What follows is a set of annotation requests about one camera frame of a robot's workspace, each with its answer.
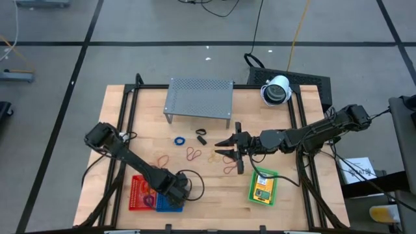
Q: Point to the white edge bracket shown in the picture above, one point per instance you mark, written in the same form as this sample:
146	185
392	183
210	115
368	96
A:
302	232
122	232

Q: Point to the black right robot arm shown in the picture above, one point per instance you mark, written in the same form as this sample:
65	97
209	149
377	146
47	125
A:
312	136

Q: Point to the white tag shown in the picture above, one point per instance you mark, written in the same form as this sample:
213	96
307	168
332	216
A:
123	134

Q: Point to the grey side desk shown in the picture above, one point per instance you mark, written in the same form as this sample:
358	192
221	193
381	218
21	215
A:
404	146

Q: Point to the yellow object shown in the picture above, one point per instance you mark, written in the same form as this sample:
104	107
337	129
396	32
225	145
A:
383	214

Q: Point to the grey perforated metal shelf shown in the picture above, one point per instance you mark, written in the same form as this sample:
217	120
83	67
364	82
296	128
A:
198	97

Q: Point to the green plastic basket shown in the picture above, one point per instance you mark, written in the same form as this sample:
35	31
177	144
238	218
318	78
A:
251	195

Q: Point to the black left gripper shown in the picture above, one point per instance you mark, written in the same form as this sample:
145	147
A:
177	190

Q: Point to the black binder clip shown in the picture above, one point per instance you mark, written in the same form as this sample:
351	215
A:
201	140

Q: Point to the black floor object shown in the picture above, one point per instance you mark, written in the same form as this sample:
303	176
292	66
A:
6	109

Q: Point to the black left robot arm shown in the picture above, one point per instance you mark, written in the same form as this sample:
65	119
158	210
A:
136	164

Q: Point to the black aluminium table frame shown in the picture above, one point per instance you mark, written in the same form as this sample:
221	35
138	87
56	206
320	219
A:
149	86

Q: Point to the black table clamp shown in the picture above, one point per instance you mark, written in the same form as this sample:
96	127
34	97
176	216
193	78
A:
168	227
262	228

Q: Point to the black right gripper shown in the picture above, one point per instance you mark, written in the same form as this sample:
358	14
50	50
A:
248	144

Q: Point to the orange rubber band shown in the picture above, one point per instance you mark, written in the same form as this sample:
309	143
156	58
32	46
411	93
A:
167	159
227	161

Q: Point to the red rubber band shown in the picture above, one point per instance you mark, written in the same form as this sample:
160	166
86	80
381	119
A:
189	155
225	169

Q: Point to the yellow crayon box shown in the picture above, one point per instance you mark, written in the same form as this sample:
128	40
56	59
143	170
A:
263	185

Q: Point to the yellow rubber band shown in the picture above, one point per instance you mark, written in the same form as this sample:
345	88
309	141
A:
210	159

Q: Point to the blue plastic basket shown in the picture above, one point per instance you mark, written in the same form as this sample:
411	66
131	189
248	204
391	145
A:
162	206

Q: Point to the black shelf board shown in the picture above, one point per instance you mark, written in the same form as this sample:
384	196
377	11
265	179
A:
390	183

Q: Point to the white paper sheet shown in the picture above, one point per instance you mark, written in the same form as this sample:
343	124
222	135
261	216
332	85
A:
357	165

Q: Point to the grey cart base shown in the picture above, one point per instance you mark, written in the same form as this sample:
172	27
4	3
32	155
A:
42	3
16	76

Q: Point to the red plastic basket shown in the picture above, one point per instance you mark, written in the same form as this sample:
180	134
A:
135	198

